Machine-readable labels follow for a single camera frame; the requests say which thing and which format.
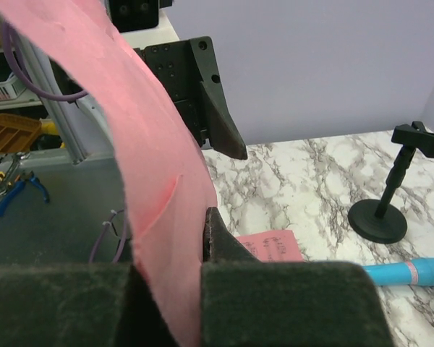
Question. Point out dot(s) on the white plastic basket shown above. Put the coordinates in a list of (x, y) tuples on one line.
[(13, 91)]

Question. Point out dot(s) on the blue handled pliers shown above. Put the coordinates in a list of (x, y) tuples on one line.
[(24, 178)]

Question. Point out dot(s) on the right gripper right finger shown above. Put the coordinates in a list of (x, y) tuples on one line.
[(247, 302)]

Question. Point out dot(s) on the orange plastic organiser tray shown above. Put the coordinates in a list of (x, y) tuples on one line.
[(17, 133)]

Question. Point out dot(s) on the blue toy microphone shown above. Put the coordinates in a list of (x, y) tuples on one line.
[(416, 272)]

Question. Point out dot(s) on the black microphone stand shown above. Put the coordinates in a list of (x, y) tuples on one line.
[(378, 220)]

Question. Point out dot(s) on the pink sheet music pages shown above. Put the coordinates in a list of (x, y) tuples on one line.
[(273, 246)]

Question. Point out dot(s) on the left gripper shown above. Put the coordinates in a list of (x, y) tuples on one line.
[(189, 73)]

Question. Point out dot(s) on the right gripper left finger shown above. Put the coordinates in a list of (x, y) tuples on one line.
[(78, 305)]

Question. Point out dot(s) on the pink sheet music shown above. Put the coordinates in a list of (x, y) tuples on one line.
[(166, 181)]

